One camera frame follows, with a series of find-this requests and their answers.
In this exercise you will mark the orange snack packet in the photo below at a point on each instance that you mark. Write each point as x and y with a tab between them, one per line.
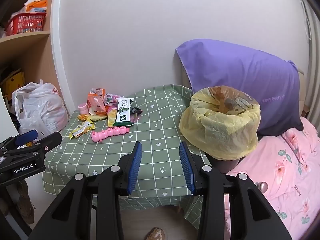
96	101

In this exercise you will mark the red plastic basket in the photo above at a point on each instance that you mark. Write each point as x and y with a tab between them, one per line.
25	23

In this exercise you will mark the leopard-print slipper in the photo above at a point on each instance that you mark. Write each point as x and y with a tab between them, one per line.
155	234

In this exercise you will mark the pale yellow packet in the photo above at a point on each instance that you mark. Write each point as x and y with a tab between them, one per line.
98	117

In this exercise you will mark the green white snack packet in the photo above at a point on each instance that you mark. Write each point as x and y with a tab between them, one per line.
122	113

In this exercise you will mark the dark crumpled wrapper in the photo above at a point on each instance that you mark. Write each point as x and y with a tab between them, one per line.
136	113

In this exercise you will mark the yellow chip packet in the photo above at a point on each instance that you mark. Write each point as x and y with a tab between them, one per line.
112	116

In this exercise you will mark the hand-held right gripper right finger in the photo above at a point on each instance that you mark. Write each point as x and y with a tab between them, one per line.
186	167

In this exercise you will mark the pink white wrapper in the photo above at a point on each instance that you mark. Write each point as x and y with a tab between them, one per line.
112	99

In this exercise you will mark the green checked tablecloth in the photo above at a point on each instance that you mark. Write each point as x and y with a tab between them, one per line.
155	120

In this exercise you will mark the pink floral blanket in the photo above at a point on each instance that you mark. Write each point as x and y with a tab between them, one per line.
282	175

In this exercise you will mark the purple pillow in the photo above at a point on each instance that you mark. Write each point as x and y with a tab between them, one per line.
237	70

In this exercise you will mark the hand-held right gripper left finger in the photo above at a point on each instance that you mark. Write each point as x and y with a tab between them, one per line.
133	167

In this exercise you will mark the trash bin with yellow bag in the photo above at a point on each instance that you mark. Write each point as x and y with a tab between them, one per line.
220	130

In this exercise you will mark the beige bed frame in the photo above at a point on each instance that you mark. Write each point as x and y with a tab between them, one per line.
303	92

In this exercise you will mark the orange white tissue pack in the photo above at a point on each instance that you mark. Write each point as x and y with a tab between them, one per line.
37	5

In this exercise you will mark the white plastic bag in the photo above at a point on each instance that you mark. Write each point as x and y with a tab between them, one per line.
42	107

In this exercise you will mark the pink cup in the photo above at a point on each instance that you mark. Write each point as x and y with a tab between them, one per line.
83	108

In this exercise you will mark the pink caterpillar toy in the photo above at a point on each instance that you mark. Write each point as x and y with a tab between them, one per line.
110	132

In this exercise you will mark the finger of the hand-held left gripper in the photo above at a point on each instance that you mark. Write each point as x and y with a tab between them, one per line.
26	137
48	141

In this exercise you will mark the yellow snack packet red label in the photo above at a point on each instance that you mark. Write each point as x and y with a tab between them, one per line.
81	128

